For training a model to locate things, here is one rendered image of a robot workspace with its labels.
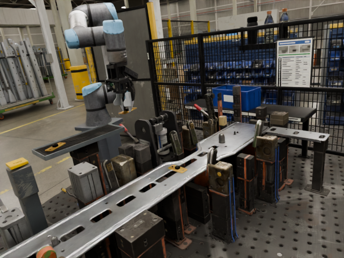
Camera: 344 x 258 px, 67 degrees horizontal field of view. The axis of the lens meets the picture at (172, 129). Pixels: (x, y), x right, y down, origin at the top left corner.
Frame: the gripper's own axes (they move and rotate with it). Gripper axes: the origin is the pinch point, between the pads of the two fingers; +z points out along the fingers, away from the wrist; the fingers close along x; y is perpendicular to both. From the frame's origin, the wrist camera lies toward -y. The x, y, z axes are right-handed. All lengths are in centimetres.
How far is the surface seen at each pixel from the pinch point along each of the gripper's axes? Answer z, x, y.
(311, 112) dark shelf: 21, 71, -81
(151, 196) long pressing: 23.2, 24.2, 22.7
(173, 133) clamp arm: 16.8, 13.3, -15.9
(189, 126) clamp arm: 18.1, 15.4, -29.4
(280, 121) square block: 22, 56, -63
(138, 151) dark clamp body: 18.4, 5.8, 3.1
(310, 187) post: 52, 76, -49
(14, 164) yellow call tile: 10.2, -21.1, 41.2
